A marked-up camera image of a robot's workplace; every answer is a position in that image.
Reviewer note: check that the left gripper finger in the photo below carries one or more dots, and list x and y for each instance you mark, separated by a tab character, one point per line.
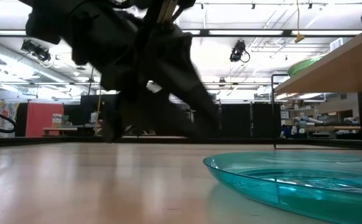
193	109

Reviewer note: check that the green translucent plastic plate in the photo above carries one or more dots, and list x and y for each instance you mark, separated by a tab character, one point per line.
302	67

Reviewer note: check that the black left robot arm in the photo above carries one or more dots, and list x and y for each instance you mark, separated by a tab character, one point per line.
100	37

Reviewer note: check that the wooden shelf with black legs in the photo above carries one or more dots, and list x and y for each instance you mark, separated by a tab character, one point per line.
339	71

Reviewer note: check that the black partition screens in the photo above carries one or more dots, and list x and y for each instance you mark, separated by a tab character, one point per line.
246	121

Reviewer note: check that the wooden bench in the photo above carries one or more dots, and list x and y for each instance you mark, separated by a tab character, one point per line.
59	128

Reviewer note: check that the black beam with light bars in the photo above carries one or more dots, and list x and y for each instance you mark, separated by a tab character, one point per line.
288	32

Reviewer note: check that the orange partition panel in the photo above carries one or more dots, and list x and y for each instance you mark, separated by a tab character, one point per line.
44	119

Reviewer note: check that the black ceiling-mounted device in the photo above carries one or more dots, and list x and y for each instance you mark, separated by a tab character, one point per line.
38	51

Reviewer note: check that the teal translucent plastic plate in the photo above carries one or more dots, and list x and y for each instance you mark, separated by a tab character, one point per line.
277	186

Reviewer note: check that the cluttered wooden workbench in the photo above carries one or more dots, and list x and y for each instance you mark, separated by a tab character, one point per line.
324	127

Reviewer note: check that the black overhead camera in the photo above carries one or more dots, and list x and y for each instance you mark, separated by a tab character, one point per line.
237	51

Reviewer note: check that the black aluminium table frame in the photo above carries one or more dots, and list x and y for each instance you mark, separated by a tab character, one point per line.
44	141

